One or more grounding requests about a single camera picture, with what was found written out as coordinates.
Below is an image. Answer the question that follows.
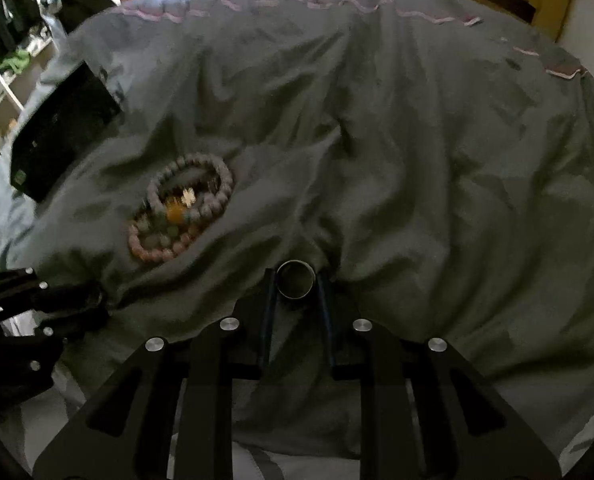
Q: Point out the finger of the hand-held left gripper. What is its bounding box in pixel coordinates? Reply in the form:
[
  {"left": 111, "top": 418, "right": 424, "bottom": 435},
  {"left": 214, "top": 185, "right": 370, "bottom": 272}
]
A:
[
  {"left": 40, "top": 281, "right": 107, "bottom": 315},
  {"left": 36, "top": 309, "right": 112, "bottom": 345}
]

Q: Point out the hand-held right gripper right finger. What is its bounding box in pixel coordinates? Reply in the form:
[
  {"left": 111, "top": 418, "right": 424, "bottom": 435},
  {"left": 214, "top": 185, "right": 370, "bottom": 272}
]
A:
[{"left": 316, "top": 269, "right": 562, "bottom": 480}]

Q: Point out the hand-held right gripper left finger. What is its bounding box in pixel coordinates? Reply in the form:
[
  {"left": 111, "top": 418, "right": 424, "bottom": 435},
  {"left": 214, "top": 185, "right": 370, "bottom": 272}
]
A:
[{"left": 32, "top": 268, "right": 279, "bottom": 480}]

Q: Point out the silver metal ring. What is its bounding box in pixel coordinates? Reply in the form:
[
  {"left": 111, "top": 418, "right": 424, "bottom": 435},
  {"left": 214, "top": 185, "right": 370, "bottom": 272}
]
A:
[{"left": 275, "top": 260, "right": 316, "bottom": 305}]

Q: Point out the black jewelry box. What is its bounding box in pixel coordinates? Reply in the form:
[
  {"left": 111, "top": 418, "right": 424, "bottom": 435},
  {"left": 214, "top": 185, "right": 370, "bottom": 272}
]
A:
[{"left": 8, "top": 60, "right": 124, "bottom": 204}]

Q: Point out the grey blanket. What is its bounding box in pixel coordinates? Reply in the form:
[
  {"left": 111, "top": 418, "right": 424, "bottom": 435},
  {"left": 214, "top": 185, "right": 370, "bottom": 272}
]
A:
[{"left": 0, "top": 0, "right": 594, "bottom": 480}]

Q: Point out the green cloth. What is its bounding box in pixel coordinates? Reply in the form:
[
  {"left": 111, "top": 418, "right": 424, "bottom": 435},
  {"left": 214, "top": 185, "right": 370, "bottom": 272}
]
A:
[{"left": 0, "top": 50, "right": 32, "bottom": 74}]

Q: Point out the green and orange beaded bracelet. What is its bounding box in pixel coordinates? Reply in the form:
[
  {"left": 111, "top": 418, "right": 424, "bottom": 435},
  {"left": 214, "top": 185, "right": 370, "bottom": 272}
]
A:
[{"left": 144, "top": 195, "right": 214, "bottom": 242}]

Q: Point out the pale pink beaded bracelet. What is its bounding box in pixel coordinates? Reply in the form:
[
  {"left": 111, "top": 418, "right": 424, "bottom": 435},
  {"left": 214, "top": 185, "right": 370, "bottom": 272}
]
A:
[{"left": 146, "top": 152, "right": 236, "bottom": 222}]

